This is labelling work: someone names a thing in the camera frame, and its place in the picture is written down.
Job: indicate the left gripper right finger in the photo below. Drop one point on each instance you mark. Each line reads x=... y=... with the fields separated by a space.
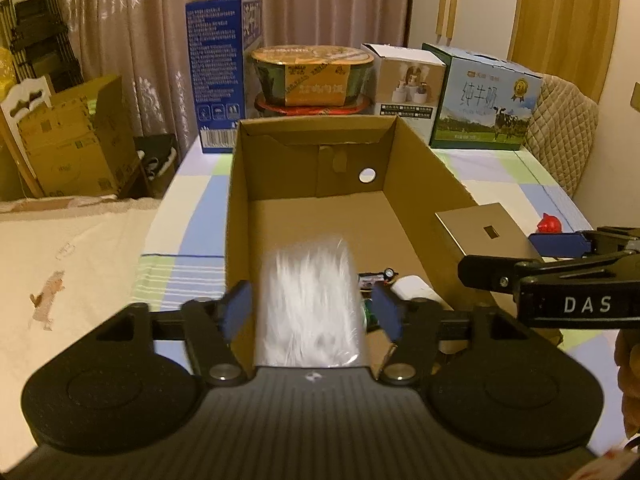
x=412 y=326

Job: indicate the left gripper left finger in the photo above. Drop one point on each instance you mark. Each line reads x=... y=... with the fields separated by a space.
x=209 y=326

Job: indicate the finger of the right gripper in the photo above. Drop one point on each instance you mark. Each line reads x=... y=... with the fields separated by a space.
x=601 y=241
x=500 y=274

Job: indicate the white oblong device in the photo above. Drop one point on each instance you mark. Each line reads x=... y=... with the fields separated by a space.
x=412 y=287

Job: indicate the gold TP-Link panel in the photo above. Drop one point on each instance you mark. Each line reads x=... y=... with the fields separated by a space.
x=486 y=230

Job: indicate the clear box of floss picks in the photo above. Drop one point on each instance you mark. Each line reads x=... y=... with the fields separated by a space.
x=309 y=307

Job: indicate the metal wire clip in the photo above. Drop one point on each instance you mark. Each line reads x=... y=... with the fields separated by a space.
x=366 y=282

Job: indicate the person's right hand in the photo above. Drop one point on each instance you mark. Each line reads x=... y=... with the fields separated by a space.
x=626 y=356

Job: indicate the red pig figurine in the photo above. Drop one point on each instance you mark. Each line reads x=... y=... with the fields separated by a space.
x=549 y=224

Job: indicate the checkered tablecloth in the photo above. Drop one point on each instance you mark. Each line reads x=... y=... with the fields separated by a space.
x=183 y=255

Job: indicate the quilted beige chair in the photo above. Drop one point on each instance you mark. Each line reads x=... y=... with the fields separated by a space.
x=561 y=133

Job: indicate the open cardboard box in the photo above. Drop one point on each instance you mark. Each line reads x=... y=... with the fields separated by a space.
x=369 y=180

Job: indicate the cream embroidered cloth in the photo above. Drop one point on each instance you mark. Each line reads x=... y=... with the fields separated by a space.
x=66 y=266

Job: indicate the light blue milk carton box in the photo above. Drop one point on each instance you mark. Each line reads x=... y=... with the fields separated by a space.
x=485 y=103

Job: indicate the white product box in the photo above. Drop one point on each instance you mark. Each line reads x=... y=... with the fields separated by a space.
x=407 y=83

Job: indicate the wooden door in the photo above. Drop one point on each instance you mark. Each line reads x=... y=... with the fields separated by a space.
x=571 y=39

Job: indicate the stacked cardboard boxes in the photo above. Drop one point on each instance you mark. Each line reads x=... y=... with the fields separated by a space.
x=75 y=142

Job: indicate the instant noodle bowl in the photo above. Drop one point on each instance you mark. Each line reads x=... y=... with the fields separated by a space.
x=296 y=75

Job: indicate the dark blue milk box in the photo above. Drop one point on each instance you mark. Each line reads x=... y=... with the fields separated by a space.
x=222 y=34

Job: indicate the beige curtain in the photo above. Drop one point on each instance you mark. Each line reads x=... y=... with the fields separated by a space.
x=186 y=65

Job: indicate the folded step ladder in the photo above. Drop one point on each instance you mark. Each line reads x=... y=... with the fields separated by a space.
x=37 y=37

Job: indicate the wall socket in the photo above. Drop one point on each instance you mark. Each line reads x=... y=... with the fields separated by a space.
x=635 y=97

